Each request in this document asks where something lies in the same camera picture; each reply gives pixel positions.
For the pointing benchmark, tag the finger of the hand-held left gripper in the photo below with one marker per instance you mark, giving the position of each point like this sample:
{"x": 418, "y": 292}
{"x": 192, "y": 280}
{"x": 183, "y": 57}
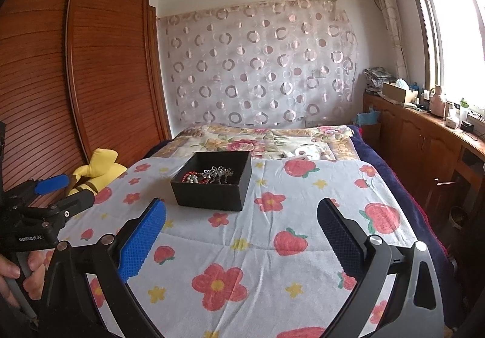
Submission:
{"x": 51, "y": 184}
{"x": 75, "y": 203}

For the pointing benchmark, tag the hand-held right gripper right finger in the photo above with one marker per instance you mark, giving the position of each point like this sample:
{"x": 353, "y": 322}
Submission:
{"x": 337, "y": 235}

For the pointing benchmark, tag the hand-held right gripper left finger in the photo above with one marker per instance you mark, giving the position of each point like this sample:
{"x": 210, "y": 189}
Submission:
{"x": 146, "y": 239}

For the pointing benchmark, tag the black square box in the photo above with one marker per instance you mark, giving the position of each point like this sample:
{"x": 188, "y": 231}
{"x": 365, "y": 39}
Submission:
{"x": 212, "y": 196}

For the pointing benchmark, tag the silver green-stone jewelry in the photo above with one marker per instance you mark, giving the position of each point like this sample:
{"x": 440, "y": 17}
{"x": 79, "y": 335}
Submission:
{"x": 218, "y": 174}

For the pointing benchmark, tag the person's left hand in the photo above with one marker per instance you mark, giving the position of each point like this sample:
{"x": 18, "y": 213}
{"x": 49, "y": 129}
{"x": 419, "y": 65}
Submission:
{"x": 36, "y": 269}

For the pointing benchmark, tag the yellow plush toy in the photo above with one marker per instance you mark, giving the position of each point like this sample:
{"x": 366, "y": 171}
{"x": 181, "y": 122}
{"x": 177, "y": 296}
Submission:
{"x": 100, "y": 167}

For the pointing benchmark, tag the flower and strawberry bed sheet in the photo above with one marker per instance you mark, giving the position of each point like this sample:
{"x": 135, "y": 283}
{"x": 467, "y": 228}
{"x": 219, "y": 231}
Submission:
{"x": 235, "y": 239}

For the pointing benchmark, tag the wooden window cabinet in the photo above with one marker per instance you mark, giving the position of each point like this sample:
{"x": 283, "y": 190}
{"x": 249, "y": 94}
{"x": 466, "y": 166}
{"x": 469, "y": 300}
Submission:
{"x": 409, "y": 144}

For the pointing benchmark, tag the wooden slatted wardrobe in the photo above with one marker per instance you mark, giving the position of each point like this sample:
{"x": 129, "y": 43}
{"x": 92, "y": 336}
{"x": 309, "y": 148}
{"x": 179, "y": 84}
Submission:
{"x": 94, "y": 76}

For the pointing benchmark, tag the blue plastic bag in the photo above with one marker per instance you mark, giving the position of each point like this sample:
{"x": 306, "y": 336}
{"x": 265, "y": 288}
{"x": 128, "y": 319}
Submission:
{"x": 366, "y": 117}

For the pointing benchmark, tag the dark waste bin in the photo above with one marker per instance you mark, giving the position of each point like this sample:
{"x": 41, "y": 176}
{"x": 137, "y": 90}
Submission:
{"x": 460, "y": 222}

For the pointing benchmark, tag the floral quilt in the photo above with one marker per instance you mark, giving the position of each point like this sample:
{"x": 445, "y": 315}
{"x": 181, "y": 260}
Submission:
{"x": 246, "y": 141}

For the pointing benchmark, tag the cardboard box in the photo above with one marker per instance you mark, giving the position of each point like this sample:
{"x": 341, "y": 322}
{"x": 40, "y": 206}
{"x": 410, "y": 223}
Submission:
{"x": 396, "y": 92}

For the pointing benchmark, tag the stack of printed papers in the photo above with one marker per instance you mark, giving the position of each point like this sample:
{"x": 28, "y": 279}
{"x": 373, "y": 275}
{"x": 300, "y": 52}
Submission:
{"x": 379, "y": 78}

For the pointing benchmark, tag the pink bottle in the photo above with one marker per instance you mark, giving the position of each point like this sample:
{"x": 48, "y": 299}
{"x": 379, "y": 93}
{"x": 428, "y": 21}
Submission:
{"x": 438, "y": 103}

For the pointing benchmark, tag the circle-patterned sheer curtain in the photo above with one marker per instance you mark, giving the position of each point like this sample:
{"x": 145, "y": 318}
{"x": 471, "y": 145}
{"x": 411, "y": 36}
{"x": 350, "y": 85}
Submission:
{"x": 257, "y": 65}

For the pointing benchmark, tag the patterned window curtain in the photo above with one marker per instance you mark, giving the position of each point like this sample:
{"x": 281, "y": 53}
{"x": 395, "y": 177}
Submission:
{"x": 390, "y": 19}

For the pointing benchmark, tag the window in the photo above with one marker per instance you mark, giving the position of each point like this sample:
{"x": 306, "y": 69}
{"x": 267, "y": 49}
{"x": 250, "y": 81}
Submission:
{"x": 454, "y": 19}

